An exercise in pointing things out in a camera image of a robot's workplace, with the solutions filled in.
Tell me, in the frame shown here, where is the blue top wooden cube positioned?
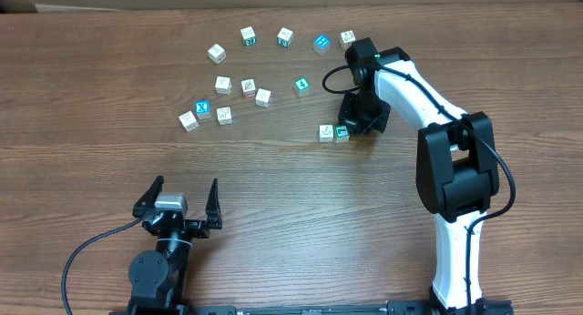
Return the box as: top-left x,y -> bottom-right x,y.
313,35 -> 331,56

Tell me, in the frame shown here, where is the wooden cube globe drawing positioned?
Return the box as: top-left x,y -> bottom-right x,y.
215,76 -> 232,95

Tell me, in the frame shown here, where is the right black cable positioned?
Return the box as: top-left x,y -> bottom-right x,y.
321,62 -> 517,315

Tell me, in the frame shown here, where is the left black cable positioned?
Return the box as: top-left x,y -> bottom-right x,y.
61,217 -> 146,315

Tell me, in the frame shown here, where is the wooden cube fish drawing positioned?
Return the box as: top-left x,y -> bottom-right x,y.
179,111 -> 199,132

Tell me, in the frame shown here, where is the wooden cube letter I side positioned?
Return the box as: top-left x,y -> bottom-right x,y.
217,107 -> 232,125

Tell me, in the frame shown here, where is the black cable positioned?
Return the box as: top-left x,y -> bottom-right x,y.
61,217 -> 146,315
321,62 -> 517,315

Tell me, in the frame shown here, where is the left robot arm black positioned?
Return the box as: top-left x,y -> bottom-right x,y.
126,176 -> 222,314

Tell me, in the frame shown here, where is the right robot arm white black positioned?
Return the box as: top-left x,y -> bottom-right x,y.
338,40 -> 499,314

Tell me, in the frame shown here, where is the wooden cube yellow side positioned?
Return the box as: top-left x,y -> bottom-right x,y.
340,30 -> 356,50

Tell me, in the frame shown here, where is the green number seven cube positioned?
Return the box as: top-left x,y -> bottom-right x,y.
334,126 -> 350,143

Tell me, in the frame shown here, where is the green number four cube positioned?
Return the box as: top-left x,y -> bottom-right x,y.
294,77 -> 311,97

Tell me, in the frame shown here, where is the wooden cube with hook drawing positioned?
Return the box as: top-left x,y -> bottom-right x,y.
319,125 -> 334,143

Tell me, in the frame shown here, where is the wooden cube green letter side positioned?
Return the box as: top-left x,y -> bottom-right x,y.
240,26 -> 257,46

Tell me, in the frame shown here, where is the wooden cube red Y side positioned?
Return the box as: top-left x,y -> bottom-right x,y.
241,78 -> 257,98

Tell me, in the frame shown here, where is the plain wooden cube far left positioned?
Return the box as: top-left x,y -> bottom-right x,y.
208,44 -> 227,65

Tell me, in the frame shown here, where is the wooden cube ice cream drawing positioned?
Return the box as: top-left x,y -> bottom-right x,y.
255,88 -> 271,107

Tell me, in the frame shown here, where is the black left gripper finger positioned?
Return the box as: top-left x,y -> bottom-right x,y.
132,176 -> 164,218
205,178 -> 222,229

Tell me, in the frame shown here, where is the blue letter X cube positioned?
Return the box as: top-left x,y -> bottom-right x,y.
195,100 -> 211,119

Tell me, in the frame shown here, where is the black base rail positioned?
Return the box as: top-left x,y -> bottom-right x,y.
181,299 -> 516,315

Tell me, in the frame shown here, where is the wooden cube green J side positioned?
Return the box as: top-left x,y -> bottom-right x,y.
277,27 -> 293,48

